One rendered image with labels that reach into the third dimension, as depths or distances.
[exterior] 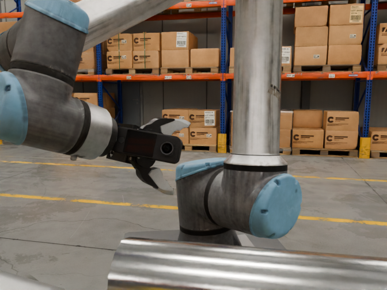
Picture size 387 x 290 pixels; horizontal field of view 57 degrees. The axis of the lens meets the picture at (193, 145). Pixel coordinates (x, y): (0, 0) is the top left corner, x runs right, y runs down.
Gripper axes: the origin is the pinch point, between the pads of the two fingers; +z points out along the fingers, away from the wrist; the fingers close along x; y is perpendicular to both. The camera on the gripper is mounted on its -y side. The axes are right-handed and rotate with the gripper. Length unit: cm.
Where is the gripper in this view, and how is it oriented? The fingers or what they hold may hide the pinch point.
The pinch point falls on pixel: (185, 159)
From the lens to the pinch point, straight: 73.2
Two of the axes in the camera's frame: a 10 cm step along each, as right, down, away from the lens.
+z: 6.4, 2.2, 7.4
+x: -2.3, 9.7, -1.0
